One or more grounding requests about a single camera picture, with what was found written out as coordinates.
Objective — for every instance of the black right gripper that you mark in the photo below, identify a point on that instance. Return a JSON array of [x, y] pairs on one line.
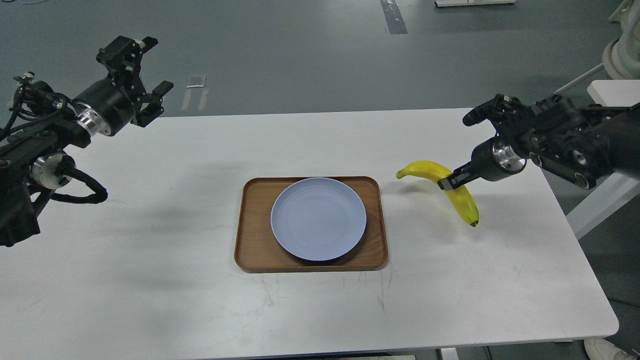
[[493, 160]]

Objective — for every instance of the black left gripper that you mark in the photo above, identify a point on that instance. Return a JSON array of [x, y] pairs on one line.
[[109, 105]]

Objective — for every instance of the yellow banana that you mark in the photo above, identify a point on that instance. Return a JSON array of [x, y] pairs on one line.
[[460, 198]]

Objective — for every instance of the light blue plate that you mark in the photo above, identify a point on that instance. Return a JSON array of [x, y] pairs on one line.
[[318, 219]]

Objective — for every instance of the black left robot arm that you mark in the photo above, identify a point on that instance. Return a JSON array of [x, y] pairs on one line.
[[35, 168]]

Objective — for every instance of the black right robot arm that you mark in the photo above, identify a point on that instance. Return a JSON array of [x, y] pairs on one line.
[[578, 144]]

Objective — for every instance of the white ribbed object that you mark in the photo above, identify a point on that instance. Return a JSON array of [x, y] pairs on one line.
[[621, 57]]

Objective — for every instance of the brown wooden tray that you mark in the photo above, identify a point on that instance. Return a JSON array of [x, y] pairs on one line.
[[256, 249]]

